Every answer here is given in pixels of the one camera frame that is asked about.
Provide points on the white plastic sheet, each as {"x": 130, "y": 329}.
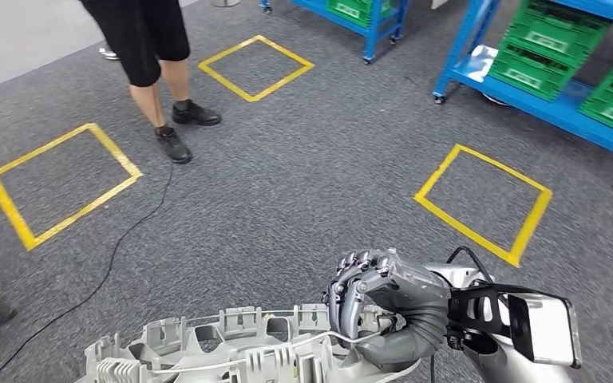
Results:
{"x": 481, "y": 63}

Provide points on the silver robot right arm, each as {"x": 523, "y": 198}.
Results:
{"x": 407, "y": 338}

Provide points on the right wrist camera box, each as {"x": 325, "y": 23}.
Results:
{"x": 544, "y": 328}

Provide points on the grey plastic wheel cover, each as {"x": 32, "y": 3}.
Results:
{"x": 285, "y": 367}

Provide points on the white shoe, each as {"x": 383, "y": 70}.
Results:
{"x": 108, "y": 54}

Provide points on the person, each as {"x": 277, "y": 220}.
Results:
{"x": 132, "y": 47}

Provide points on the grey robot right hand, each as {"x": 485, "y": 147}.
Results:
{"x": 412, "y": 285}

